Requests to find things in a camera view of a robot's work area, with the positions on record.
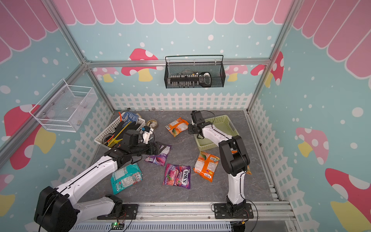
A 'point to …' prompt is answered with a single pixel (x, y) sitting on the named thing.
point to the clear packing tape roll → (152, 123)
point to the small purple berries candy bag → (159, 159)
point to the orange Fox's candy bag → (206, 165)
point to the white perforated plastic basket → (98, 140)
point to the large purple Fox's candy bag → (178, 175)
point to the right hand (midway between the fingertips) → (192, 127)
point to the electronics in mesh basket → (191, 79)
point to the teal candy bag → (125, 177)
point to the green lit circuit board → (117, 226)
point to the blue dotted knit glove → (128, 117)
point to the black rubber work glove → (120, 127)
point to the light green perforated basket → (221, 122)
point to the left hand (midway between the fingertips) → (160, 147)
